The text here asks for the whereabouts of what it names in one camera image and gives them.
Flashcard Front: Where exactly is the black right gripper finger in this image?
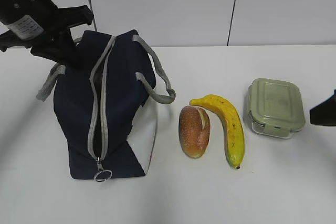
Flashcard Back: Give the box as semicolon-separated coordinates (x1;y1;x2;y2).
309;90;336;126

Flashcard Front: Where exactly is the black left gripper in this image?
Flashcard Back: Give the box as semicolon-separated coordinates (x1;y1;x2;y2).
1;5;93;67

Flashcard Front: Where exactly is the green lidded glass container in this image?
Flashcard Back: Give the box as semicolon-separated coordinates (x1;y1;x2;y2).
243;78;306;139

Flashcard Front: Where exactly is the navy blue lunch bag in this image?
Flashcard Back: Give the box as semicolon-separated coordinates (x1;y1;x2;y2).
37;30;176;182

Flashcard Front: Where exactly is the yellow banana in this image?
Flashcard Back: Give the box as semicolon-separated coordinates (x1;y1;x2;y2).
190;94;245;169

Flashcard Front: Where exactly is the brown bread roll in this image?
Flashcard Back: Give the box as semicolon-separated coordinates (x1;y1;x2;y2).
178;105;211;158

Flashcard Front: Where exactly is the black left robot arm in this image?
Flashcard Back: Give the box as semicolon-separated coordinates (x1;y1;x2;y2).
1;0;93;67

